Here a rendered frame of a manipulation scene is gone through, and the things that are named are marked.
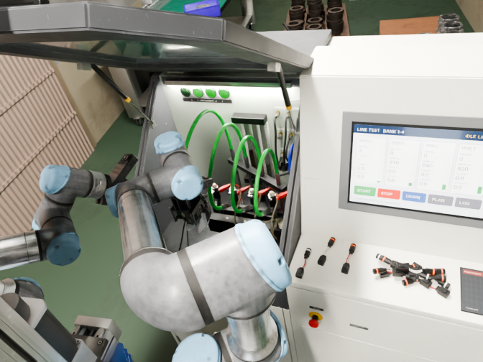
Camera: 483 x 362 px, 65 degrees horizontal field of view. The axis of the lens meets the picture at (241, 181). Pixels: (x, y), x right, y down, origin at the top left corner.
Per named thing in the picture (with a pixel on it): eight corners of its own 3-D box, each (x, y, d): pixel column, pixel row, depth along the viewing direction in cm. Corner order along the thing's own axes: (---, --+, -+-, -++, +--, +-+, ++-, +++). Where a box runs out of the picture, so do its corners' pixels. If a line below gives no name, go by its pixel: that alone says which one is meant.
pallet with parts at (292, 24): (348, 13, 583) (348, -21, 553) (349, 48, 488) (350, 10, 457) (289, 19, 606) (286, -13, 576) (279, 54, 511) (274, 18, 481)
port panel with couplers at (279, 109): (277, 166, 165) (268, 103, 146) (279, 161, 168) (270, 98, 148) (306, 169, 160) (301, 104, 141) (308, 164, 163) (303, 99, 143)
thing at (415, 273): (370, 283, 123) (371, 273, 120) (374, 257, 130) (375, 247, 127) (450, 299, 115) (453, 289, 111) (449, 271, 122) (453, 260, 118)
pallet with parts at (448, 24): (473, 73, 392) (481, 37, 369) (379, 79, 417) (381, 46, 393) (449, 26, 488) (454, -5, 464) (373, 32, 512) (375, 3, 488)
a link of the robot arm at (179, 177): (164, 212, 89) (154, 187, 97) (209, 195, 91) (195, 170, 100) (154, 188, 84) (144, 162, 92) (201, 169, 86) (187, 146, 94)
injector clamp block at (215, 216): (213, 241, 168) (205, 217, 159) (222, 225, 175) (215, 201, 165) (287, 256, 155) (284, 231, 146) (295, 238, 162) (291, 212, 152)
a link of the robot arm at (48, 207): (33, 244, 96) (49, 207, 93) (27, 219, 103) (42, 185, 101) (65, 248, 101) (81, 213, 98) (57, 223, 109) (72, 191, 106)
